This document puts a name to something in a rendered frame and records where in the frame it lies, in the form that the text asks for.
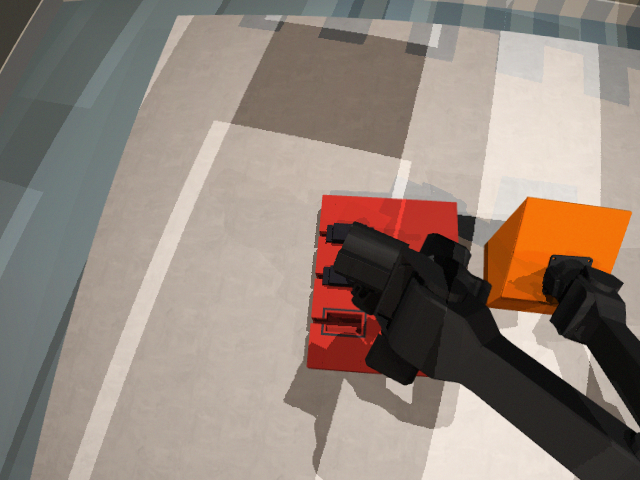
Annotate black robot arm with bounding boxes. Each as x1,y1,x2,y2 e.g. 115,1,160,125
333,221,640,480

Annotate red flat rectangular panel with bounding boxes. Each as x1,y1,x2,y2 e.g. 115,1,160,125
306,195,459,374

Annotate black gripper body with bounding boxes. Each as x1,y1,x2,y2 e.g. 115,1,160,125
365,233,472,386

